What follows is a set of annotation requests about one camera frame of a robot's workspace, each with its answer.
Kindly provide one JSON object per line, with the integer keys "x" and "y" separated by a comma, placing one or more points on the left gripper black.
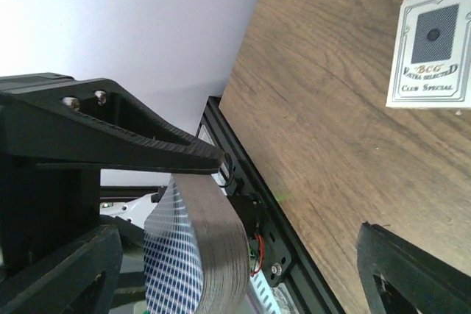
{"x": 54, "y": 131}

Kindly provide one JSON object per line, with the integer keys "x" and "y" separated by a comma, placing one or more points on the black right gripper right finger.
{"x": 399, "y": 277}

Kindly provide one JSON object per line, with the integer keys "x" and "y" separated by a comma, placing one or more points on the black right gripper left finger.
{"x": 78, "y": 278}

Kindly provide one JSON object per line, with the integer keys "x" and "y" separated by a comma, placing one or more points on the white card box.
{"x": 431, "y": 61}

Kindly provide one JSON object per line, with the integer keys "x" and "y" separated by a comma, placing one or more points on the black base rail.
{"x": 275, "y": 249}

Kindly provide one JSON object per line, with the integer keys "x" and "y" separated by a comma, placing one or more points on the light blue slotted cable duct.
{"x": 262, "y": 295}

